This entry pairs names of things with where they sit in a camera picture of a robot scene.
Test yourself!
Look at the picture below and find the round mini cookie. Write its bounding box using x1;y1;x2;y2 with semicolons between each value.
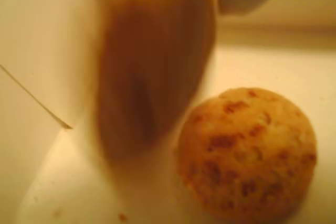
173;87;318;224
97;0;218;163

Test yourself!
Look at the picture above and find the white cardboard box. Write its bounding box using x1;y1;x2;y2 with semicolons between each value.
0;0;336;224

